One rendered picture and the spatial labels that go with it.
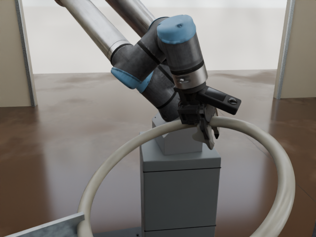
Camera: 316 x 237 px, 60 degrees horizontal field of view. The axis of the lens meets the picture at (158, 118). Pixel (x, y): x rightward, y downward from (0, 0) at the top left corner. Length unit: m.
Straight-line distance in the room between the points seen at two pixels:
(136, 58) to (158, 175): 0.77
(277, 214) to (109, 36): 0.65
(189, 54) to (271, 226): 0.40
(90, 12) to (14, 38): 4.60
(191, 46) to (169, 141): 0.79
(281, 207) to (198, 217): 1.10
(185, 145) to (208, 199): 0.32
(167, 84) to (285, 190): 0.92
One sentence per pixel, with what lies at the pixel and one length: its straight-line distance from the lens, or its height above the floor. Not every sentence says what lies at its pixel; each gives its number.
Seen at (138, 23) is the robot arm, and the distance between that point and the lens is 1.26.
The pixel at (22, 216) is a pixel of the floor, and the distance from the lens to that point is 2.62.
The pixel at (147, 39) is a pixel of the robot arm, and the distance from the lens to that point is 0.78.
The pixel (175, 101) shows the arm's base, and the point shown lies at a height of 1.11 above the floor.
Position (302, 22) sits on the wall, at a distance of 6.19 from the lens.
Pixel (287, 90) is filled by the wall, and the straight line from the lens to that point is 6.29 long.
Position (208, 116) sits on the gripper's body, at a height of 1.25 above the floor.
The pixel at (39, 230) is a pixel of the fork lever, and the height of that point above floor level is 1.10.
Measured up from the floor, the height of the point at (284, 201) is 1.20.
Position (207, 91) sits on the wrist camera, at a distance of 0.74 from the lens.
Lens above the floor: 1.49
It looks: 19 degrees down
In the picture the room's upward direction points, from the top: straight up
